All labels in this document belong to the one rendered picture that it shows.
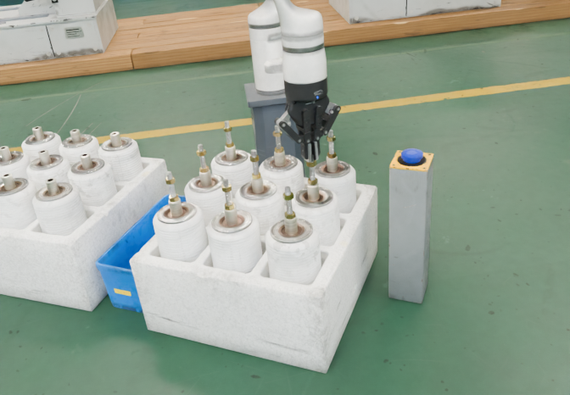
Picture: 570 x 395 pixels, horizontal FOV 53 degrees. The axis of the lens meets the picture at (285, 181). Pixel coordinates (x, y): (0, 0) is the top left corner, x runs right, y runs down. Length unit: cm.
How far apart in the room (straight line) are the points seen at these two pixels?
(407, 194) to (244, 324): 39
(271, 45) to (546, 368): 92
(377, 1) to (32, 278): 223
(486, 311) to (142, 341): 69
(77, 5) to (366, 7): 143
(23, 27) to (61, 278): 195
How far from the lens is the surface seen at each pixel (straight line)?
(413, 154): 107
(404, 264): 117
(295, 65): 95
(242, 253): 103
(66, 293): 134
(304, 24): 93
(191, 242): 109
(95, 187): 134
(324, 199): 108
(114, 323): 129
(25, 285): 141
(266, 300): 102
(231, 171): 124
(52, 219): 128
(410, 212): 110
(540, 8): 333
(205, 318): 112
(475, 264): 135
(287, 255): 98
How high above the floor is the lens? 81
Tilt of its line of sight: 29 degrees down
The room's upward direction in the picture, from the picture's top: 5 degrees counter-clockwise
